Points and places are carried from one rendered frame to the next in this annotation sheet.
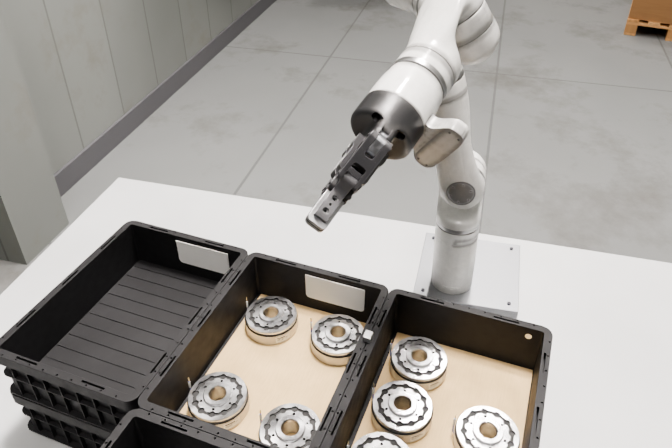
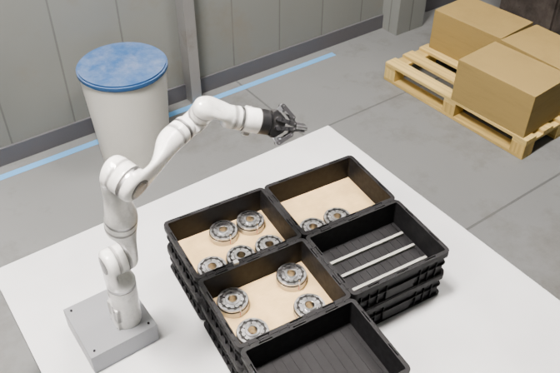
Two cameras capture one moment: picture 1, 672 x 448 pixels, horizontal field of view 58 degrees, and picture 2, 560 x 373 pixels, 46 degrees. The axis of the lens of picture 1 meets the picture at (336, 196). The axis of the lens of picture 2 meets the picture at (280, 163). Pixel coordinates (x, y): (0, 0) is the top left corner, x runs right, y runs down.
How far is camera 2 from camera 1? 2.16 m
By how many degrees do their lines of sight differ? 97
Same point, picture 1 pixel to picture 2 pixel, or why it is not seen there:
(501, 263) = (90, 306)
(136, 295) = not seen: outside the picture
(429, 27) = (227, 106)
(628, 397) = not seen: hidden behind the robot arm
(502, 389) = (192, 246)
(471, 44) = not seen: hidden behind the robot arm
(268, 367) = (274, 315)
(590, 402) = (142, 253)
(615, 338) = (88, 264)
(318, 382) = (258, 294)
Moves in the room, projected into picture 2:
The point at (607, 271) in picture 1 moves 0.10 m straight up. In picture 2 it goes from (27, 291) to (20, 272)
